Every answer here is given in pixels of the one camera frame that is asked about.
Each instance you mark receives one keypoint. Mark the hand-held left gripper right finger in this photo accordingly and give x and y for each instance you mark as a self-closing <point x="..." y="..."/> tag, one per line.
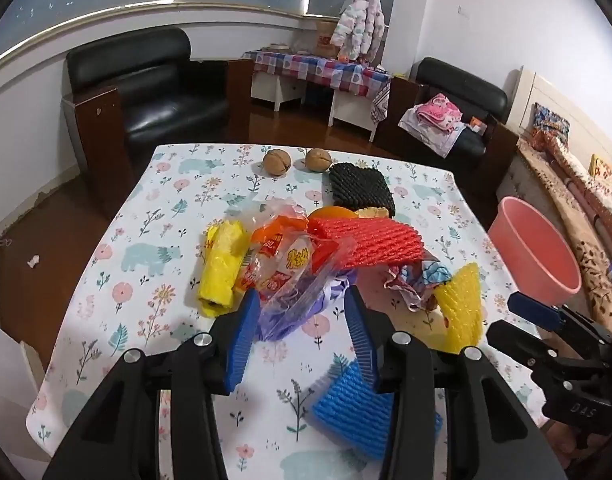
<point x="358" y="335"/>

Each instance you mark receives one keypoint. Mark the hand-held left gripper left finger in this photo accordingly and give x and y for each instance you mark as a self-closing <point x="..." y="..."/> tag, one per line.
<point x="243" y="340"/>

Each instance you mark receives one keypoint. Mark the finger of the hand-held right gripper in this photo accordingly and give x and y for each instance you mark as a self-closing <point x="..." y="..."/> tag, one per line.
<point x="521" y="342"/>
<point x="531" y="307"/>

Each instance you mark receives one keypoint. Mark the purple plastic bag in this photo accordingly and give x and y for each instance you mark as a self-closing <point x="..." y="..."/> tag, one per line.
<point x="306" y="310"/>

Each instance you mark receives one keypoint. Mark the pink plastic basin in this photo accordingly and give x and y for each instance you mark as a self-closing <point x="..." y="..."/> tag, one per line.
<point x="536" y="245"/>

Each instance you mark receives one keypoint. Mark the blue foam fruit net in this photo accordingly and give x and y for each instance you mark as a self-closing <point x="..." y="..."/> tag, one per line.
<point x="351" y="410"/>

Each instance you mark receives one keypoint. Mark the colourful wrapper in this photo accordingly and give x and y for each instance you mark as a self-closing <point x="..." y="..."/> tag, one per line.
<point x="421" y="280"/>

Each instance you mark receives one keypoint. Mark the orange and clear plastic bag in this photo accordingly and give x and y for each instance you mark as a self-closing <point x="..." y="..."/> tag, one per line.
<point x="281" y="255"/>

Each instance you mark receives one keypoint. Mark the red foam fruit net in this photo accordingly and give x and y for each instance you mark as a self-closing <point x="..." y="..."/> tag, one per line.
<point x="371" y="240"/>

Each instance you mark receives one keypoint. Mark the pale yellow foam fruit net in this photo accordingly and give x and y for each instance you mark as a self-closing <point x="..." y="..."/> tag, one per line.
<point x="372" y="211"/>

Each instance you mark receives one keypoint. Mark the brown floral blanket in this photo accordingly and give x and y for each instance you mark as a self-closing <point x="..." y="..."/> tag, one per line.
<point x="581" y="220"/>

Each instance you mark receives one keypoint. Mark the floral bear print tablecloth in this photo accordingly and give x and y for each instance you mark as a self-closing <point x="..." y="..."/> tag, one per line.
<point x="160" y="260"/>

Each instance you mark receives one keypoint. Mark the orange fruit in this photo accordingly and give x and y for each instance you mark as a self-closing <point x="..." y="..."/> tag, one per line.
<point x="331" y="212"/>

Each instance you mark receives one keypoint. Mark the black foam fruit net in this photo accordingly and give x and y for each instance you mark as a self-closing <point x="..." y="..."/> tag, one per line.
<point x="361" y="187"/>

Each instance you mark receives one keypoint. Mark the yellow patterned cushion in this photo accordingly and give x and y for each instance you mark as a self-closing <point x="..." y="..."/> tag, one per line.
<point x="601" y="167"/>

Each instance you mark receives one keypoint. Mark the small brown walnut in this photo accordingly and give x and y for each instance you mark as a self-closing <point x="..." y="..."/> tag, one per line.
<point x="318" y="159"/>

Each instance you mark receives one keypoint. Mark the large brown walnut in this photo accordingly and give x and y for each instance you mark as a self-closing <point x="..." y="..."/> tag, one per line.
<point x="277" y="161"/>

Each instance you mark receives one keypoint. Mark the colourful patterned pillow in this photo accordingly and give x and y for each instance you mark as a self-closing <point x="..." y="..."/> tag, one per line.
<point x="548" y="122"/>

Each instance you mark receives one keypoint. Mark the small orange package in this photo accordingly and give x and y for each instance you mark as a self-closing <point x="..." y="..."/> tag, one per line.
<point x="477" y="125"/>

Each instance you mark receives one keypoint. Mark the white folded cloth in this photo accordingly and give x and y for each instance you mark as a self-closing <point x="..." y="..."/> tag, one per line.
<point x="431" y="135"/>

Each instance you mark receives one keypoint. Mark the cream bed headboard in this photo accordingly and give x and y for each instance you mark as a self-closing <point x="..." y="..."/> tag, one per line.
<point x="581" y="105"/>

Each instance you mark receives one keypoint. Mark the pink folded cloth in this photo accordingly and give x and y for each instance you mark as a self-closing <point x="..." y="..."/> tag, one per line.
<point x="438" y="112"/>

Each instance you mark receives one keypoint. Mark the white side table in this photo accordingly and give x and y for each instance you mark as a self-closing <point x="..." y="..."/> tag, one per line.
<point x="348" y="110"/>

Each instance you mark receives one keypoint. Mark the black leather armchair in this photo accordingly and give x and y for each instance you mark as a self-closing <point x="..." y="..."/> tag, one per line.
<point x="155" y="90"/>
<point x="461" y="85"/>

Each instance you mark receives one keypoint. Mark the patterned hanging cloth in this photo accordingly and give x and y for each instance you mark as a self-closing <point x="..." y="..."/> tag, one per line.
<point x="381" y="102"/>

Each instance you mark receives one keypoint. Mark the white cardboard panel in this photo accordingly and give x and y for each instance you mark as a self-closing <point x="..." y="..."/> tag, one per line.
<point x="5" y="385"/>

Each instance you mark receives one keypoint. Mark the checkered tablecloth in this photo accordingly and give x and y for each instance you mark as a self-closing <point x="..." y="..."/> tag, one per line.
<point x="316" y="67"/>

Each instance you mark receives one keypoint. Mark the pastel dotted padded jacket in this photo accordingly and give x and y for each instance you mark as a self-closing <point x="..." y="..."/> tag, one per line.
<point x="358" y="22"/>

